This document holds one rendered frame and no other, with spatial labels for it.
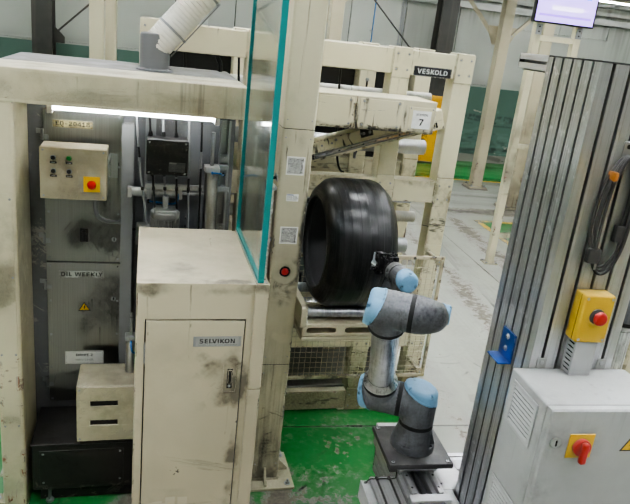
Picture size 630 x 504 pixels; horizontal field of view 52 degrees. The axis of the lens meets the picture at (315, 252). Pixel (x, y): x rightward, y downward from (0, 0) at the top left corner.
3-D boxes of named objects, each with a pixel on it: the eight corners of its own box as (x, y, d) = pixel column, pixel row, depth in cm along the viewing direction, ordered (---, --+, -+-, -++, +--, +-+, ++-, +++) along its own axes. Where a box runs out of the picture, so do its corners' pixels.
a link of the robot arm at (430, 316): (455, 302, 183) (453, 299, 231) (417, 294, 186) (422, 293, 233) (448, 342, 183) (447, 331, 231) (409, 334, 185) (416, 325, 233)
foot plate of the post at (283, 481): (237, 493, 296) (237, 486, 295) (230, 456, 320) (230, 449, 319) (294, 489, 303) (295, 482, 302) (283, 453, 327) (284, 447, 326)
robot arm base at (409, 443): (440, 457, 218) (445, 432, 215) (397, 458, 215) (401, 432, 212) (425, 430, 232) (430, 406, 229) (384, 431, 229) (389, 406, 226)
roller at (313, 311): (302, 305, 276) (302, 316, 277) (305, 307, 272) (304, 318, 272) (379, 305, 285) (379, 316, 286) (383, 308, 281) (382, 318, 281)
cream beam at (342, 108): (303, 125, 279) (307, 90, 274) (292, 117, 302) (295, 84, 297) (433, 135, 295) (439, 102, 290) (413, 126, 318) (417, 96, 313)
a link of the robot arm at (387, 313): (397, 423, 219) (413, 314, 183) (353, 413, 222) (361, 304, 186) (403, 395, 228) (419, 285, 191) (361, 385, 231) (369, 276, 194)
